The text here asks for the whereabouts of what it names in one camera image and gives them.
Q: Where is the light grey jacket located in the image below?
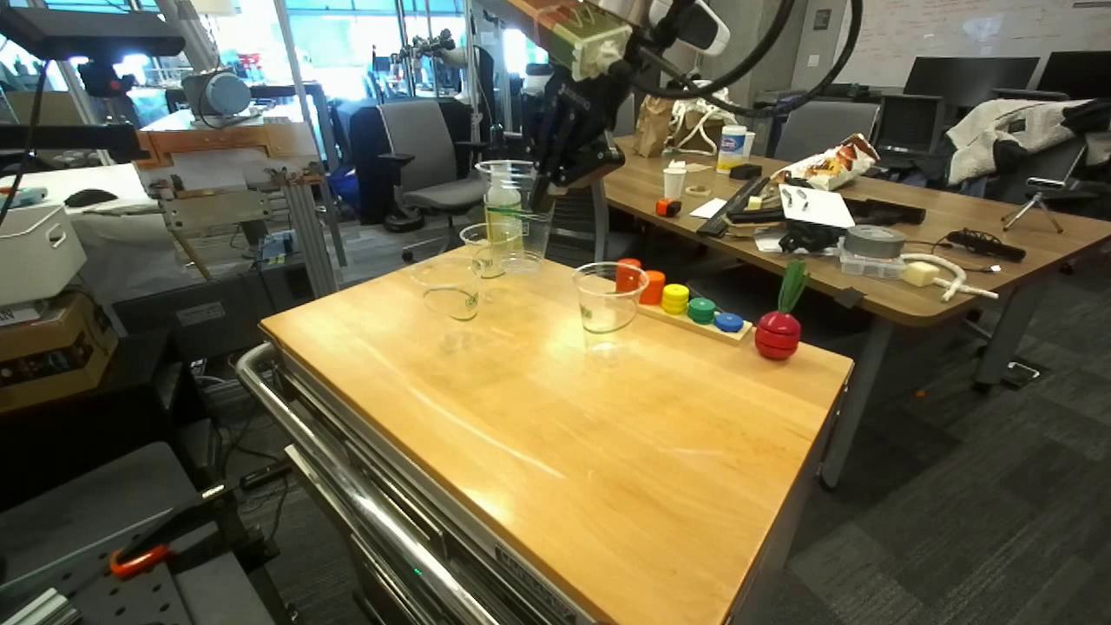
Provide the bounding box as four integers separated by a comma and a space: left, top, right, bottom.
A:
945, 95, 1111, 188

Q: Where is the long black bar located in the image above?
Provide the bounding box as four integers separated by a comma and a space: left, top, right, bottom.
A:
696, 169, 779, 240

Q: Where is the metal cart handle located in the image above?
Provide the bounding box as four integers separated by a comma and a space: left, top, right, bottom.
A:
233, 339, 500, 625

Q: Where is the white cable bundle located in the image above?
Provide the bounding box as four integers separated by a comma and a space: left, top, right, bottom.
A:
896, 249, 1002, 305

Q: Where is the orange toy peg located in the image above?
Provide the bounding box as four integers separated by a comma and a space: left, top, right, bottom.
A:
634, 269, 671, 309

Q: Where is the white storage box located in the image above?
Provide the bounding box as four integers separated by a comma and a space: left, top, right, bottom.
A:
0, 206, 92, 309

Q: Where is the small black remote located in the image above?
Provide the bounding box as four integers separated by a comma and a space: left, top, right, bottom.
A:
940, 227, 1030, 264

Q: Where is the wooden office desk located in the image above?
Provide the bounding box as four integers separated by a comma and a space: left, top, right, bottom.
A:
600, 144, 1111, 490

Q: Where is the clear plastic cup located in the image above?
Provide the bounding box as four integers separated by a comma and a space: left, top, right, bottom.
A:
417, 257, 489, 353
573, 257, 647, 357
454, 218, 506, 286
474, 158, 555, 278

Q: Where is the chip bag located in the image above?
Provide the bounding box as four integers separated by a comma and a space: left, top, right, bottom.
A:
779, 133, 886, 196

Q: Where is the orange clamp handle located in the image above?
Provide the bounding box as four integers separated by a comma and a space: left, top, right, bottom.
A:
107, 537, 173, 584

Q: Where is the white paper sheet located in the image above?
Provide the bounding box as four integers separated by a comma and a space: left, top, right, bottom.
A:
774, 184, 860, 232

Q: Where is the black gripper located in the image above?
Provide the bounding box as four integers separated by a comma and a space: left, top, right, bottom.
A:
524, 71, 638, 224

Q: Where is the cardboard box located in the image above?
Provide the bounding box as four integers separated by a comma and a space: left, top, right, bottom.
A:
0, 287, 126, 417

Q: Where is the flat black device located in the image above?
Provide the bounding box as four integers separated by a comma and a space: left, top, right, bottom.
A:
846, 198, 931, 229

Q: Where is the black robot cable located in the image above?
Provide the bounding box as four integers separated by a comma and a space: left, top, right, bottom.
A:
647, 0, 868, 124

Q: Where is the white yellow spray bottle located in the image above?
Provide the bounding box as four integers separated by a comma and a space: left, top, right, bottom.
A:
483, 169, 528, 273

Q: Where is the grey office chair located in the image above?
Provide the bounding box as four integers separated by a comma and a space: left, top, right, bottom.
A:
374, 99, 489, 237

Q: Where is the beige wrist camera box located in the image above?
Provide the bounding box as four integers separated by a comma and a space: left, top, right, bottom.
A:
543, 5, 638, 84

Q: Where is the black perforated board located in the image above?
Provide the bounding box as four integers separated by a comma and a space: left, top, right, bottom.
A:
63, 553, 273, 625

